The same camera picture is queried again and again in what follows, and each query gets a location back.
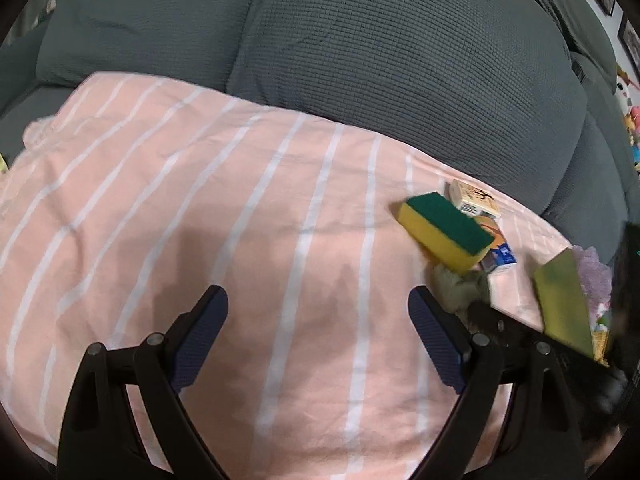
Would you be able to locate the pile of colourful plush toys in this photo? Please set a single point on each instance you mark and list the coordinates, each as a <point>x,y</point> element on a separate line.
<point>631,120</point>

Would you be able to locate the grey-green plush toy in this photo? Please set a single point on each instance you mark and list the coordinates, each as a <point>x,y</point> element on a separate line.
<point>457,287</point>

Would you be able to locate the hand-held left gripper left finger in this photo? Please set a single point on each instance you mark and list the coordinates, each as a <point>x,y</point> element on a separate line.
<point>200,340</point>

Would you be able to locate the purple bath puff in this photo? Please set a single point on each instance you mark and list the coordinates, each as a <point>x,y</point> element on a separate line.
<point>595,272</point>

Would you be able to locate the yellow and green sponge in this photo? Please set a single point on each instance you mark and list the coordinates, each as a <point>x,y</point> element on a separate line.
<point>445,227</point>

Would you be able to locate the green storage box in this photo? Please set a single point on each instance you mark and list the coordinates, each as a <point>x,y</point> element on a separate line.
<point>562,300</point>

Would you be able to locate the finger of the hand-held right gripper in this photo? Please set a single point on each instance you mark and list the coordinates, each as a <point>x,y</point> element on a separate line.
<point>500,322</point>

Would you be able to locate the pink striped blanket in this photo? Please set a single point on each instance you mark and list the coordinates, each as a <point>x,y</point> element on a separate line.
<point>225,210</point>

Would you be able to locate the grey sofa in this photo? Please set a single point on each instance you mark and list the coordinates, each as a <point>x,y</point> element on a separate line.
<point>375,50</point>

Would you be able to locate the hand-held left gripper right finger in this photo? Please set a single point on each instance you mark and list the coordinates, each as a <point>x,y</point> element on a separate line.
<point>440,340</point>

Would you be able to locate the orange and blue tissue pack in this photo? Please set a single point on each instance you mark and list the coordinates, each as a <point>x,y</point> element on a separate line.
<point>497,247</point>

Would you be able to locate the small cream cardboard box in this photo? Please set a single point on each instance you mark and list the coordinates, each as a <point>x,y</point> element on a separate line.
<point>472,197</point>

